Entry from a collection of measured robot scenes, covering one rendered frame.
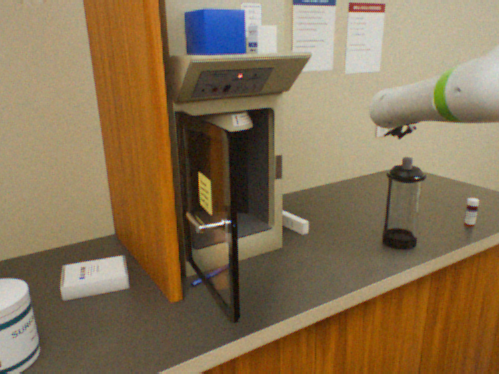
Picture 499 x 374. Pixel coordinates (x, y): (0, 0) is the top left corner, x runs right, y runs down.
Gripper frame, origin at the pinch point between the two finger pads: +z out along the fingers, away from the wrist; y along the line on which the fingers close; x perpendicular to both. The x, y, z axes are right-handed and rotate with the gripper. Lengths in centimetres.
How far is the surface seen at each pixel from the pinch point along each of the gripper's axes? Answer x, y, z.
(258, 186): -51, -9, -18
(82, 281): -103, -16, -35
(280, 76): -34, -28, -43
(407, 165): -14.3, 11.6, -27.6
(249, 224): -60, -1, -17
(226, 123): -50, -28, -35
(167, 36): -52, -49, -51
